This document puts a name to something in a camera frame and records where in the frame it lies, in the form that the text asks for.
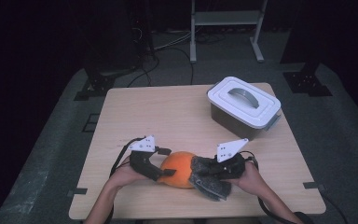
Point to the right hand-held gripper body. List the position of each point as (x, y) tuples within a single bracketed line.
[(231, 166)]

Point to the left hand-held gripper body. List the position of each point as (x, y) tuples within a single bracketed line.
[(144, 165)]

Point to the orange plush toy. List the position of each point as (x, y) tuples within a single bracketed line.
[(177, 169)]

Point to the grey fuzzy cloth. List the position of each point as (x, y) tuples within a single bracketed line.
[(213, 189)]

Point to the brown translucent storage box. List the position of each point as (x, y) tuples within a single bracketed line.
[(233, 124)]

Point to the person's left hand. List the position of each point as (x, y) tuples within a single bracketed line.
[(126, 175)]

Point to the person's right hand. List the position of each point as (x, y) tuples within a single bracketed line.
[(250, 180)]

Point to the black tape strip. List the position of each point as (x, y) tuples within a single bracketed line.
[(313, 185), (78, 191)]

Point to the dark rounded object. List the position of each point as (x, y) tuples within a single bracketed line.
[(304, 218)]

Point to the black stand base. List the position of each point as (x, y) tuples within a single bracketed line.
[(101, 84), (305, 82)]

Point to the white metal frame stand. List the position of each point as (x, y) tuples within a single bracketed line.
[(225, 17)]

